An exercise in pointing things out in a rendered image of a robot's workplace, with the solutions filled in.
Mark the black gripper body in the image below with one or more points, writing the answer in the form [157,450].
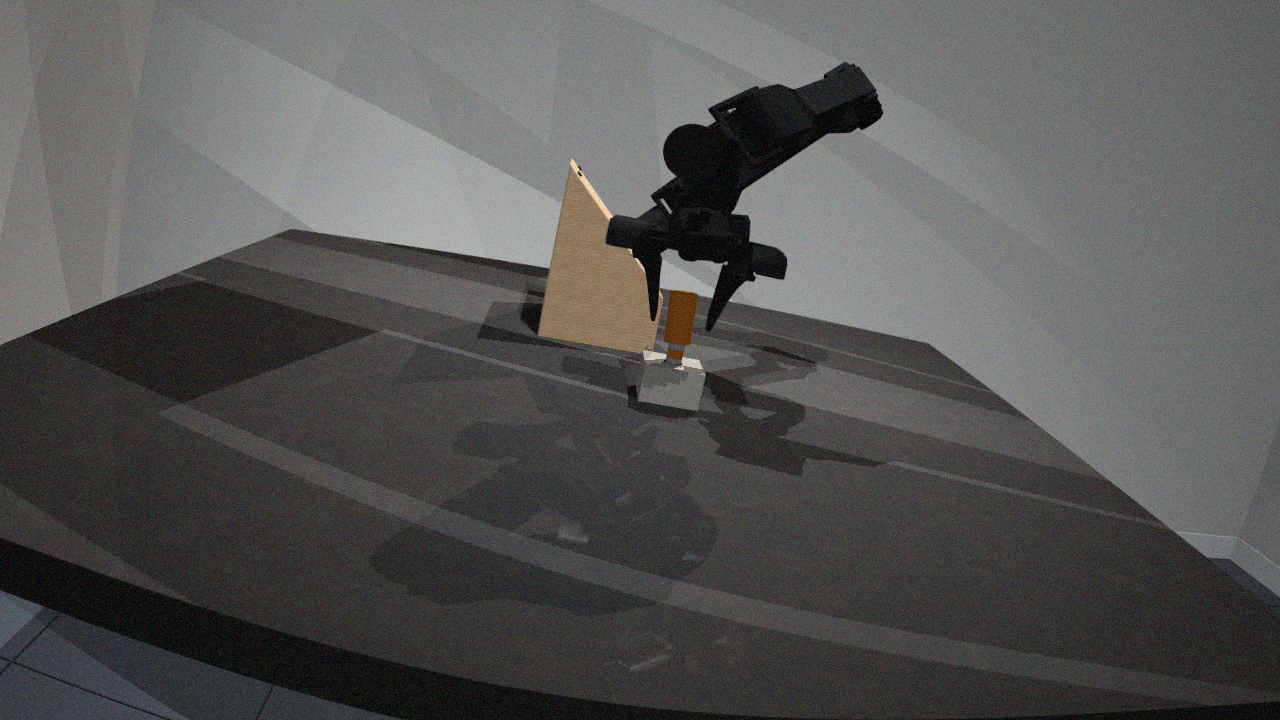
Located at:
[633,233]

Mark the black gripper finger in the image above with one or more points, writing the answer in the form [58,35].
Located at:
[727,285]
[652,266]

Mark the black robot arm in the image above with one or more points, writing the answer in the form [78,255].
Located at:
[769,126]

